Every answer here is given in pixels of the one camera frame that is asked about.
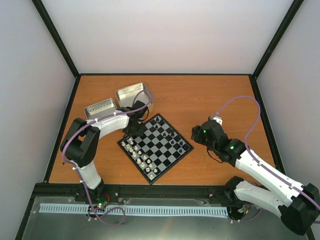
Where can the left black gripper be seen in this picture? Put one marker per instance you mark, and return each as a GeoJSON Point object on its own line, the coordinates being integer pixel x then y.
{"type": "Point", "coordinates": [139, 133]}

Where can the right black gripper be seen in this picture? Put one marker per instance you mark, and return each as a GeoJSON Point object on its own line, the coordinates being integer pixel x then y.
{"type": "Point", "coordinates": [197, 134]}

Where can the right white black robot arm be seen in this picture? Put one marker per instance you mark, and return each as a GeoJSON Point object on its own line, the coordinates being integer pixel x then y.
{"type": "Point", "coordinates": [297, 205]}

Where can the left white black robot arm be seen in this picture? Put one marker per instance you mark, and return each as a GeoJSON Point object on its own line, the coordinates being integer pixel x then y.
{"type": "Point", "coordinates": [80, 144]}

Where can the gold metal tin base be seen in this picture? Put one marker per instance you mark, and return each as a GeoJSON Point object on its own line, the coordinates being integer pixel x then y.
{"type": "Point", "coordinates": [126, 95]}

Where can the black and silver chessboard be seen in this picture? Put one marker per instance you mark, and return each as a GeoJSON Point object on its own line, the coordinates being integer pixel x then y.
{"type": "Point", "coordinates": [159, 150]}

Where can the black aluminium frame rail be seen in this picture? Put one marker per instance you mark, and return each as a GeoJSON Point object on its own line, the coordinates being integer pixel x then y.
{"type": "Point", "coordinates": [214, 193]}

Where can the light blue slotted cable duct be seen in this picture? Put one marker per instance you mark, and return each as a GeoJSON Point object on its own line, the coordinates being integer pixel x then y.
{"type": "Point", "coordinates": [136, 210]}

